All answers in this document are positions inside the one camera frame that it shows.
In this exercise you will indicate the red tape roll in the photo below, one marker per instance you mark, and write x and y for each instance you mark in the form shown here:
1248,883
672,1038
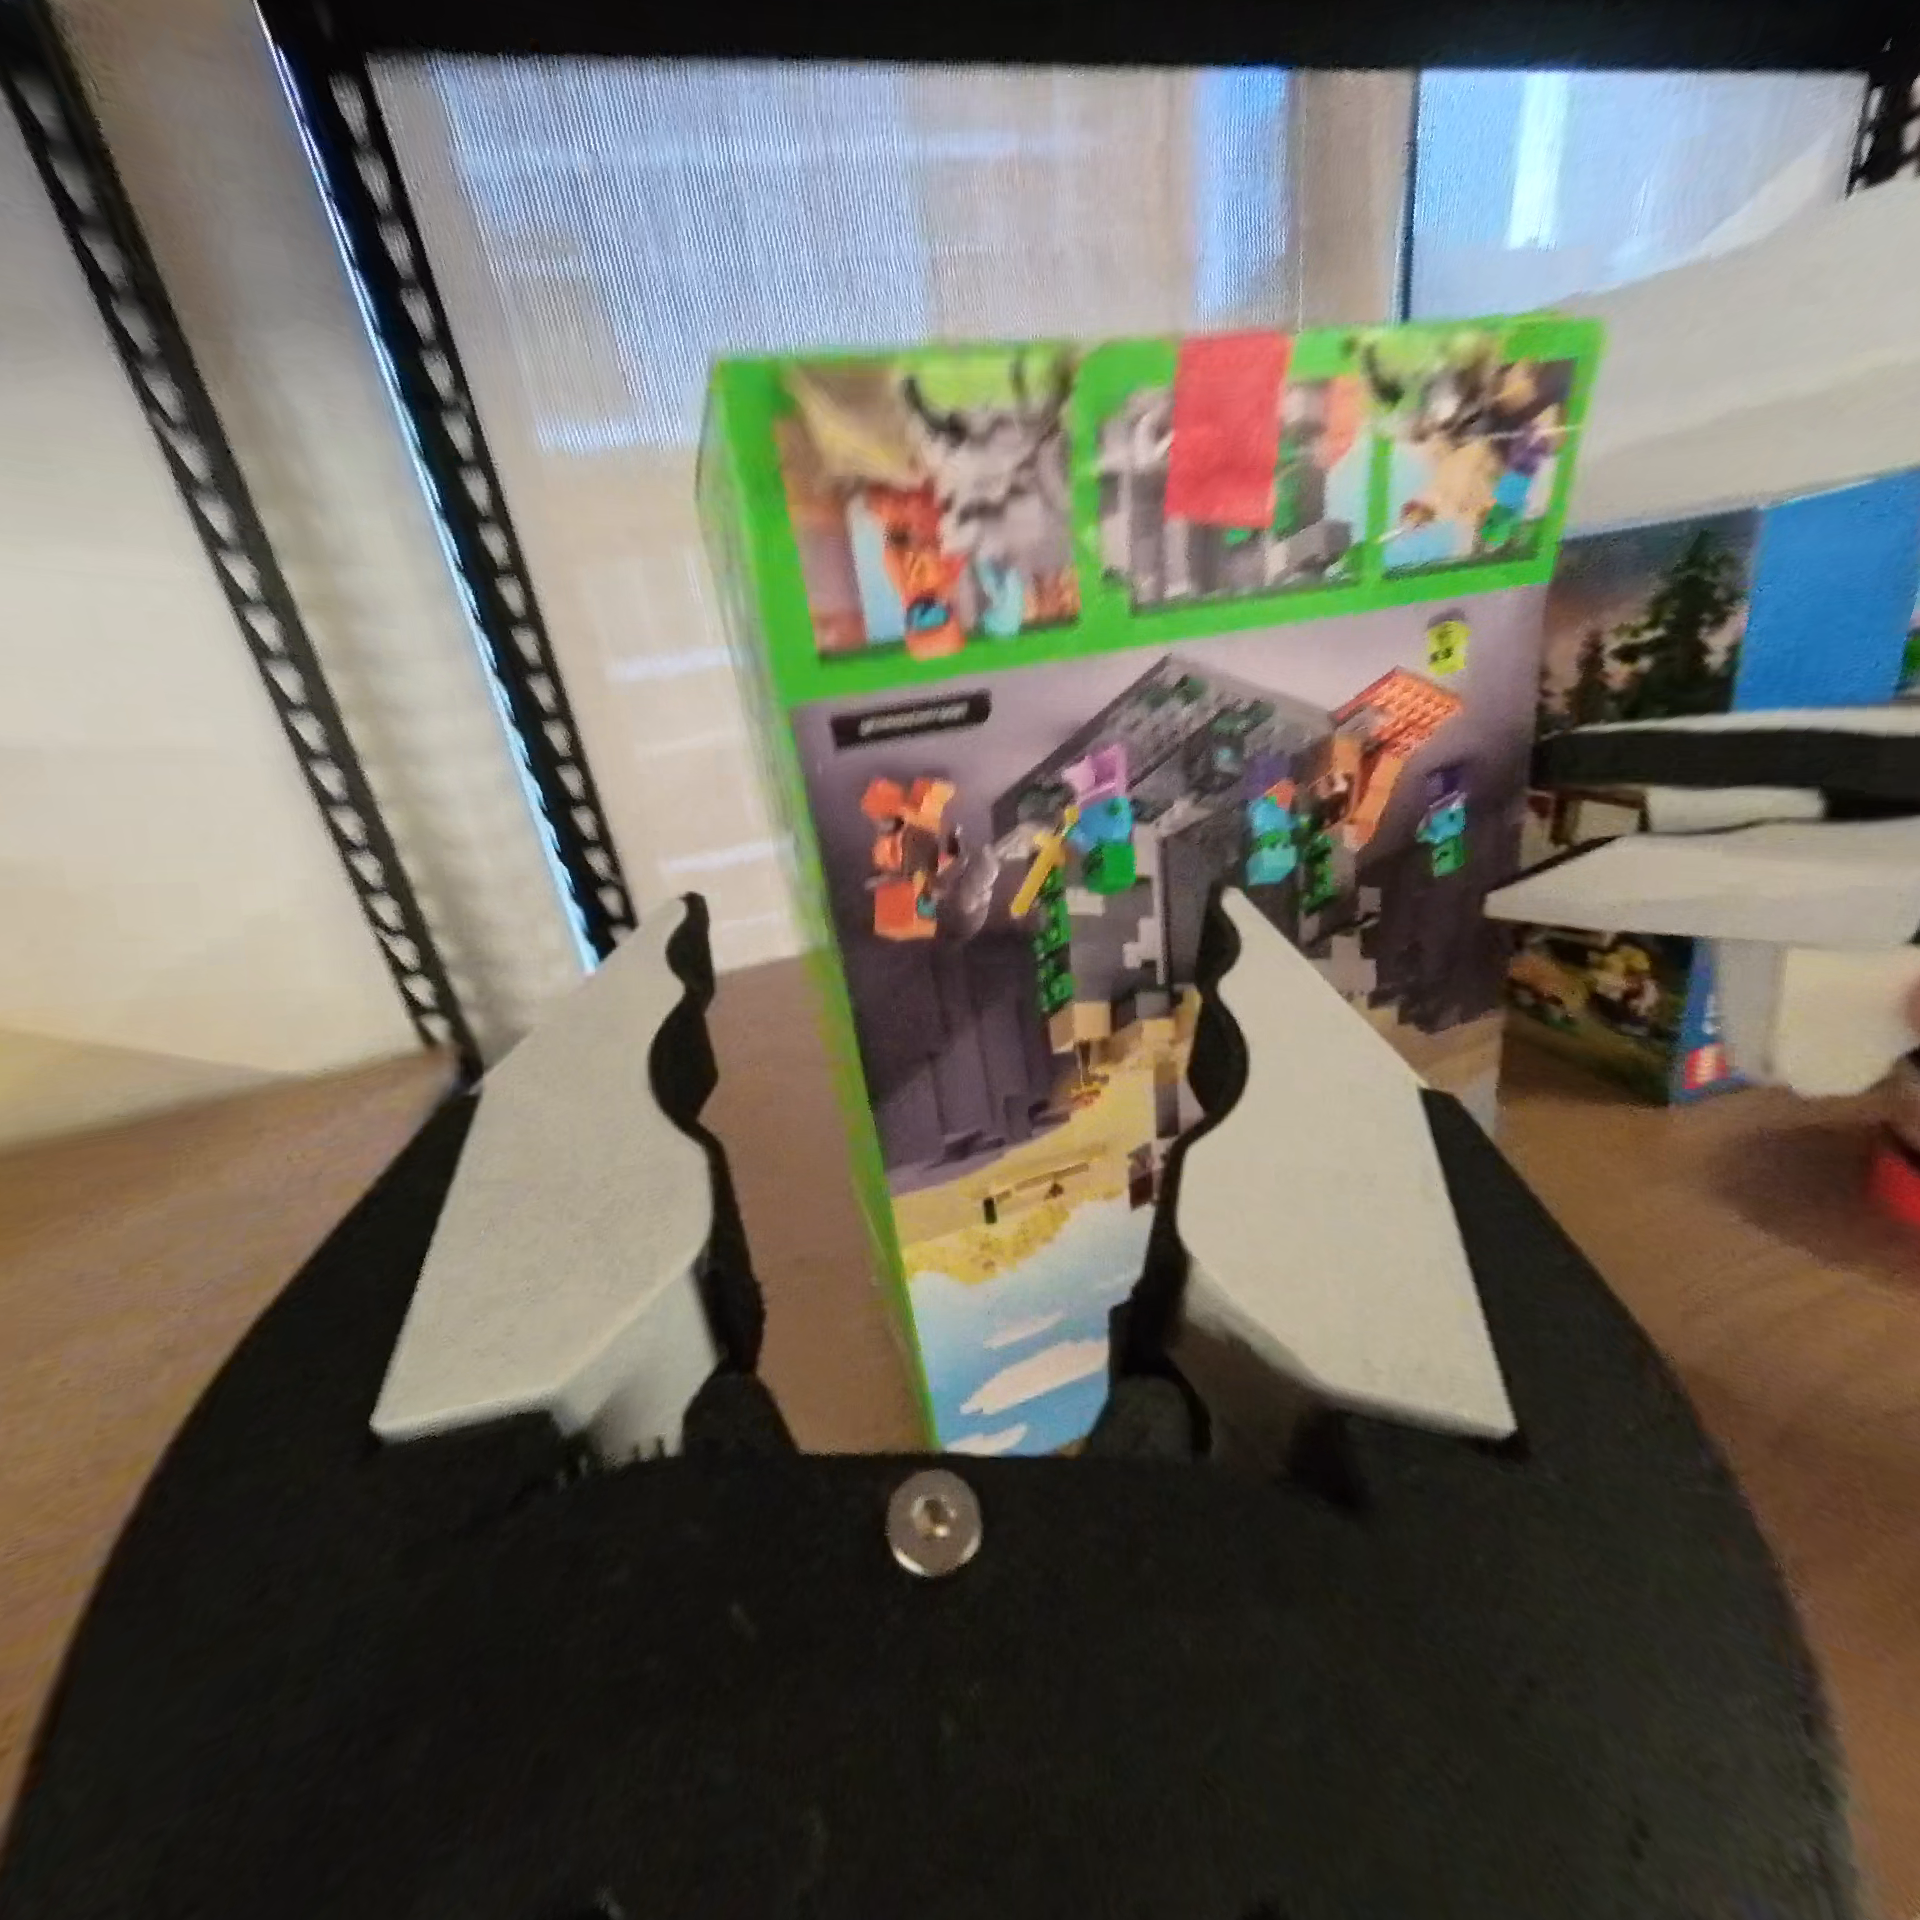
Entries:
1897,1185

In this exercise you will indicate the green toy box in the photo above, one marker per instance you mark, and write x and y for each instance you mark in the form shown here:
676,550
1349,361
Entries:
1049,902

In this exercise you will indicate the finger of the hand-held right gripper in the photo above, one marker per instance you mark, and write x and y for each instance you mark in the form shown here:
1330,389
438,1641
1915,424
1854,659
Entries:
1723,723
1723,893

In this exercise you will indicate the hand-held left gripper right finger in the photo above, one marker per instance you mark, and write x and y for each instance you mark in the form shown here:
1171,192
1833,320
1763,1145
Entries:
1349,1230

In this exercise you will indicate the red tape strip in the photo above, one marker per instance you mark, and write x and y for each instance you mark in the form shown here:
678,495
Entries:
1227,435

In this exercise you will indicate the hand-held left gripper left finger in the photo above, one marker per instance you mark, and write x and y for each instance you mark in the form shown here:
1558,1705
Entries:
556,1230

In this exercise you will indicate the wooden desk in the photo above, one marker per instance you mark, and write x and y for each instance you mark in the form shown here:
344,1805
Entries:
224,1201

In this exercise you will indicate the blue toy box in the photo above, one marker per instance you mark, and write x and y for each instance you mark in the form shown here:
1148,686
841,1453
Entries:
1650,629

